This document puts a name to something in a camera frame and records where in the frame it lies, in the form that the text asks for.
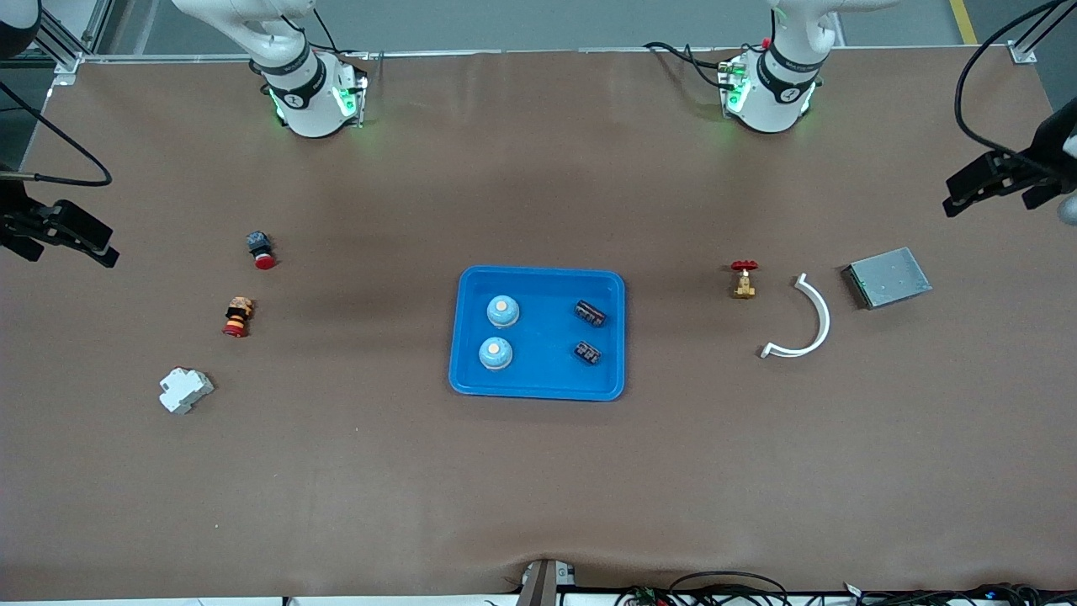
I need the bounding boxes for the grey metal box module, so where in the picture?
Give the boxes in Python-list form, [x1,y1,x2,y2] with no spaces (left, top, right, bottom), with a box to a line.
[841,247,933,311]

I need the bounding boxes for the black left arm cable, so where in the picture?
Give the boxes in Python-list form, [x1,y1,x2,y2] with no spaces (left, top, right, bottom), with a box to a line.
[954,0,1077,173]

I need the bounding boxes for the aluminium frame corner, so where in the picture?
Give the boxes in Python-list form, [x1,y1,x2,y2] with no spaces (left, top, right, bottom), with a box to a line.
[1008,0,1077,65]
[34,0,114,87]

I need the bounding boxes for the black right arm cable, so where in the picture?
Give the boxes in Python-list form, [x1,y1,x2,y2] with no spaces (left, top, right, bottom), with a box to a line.
[0,80,114,188]

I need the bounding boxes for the orange red black push button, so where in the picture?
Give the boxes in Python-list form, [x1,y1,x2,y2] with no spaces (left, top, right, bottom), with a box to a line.
[222,296,255,339]

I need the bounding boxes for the blue plastic tray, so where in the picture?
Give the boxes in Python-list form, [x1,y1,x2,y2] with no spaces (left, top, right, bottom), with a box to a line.
[448,266,627,402]

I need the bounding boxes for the white circuit breaker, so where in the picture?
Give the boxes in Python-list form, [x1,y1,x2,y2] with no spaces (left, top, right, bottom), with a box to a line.
[158,367,215,416]

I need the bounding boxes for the brown table cover mat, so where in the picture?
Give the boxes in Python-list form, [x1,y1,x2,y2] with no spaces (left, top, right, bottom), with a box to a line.
[0,49,1077,600]

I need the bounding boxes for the black cable bundle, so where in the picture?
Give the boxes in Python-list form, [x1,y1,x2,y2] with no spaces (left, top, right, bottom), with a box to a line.
[614,571,1077,606]

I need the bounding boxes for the white curved plastic arc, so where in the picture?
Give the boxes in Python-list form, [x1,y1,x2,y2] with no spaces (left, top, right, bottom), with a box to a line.
[760,273,832,360]

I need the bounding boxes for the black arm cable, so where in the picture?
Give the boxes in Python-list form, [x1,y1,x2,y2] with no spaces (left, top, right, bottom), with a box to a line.
[0,80,114,188]
[954,0,1077,173]

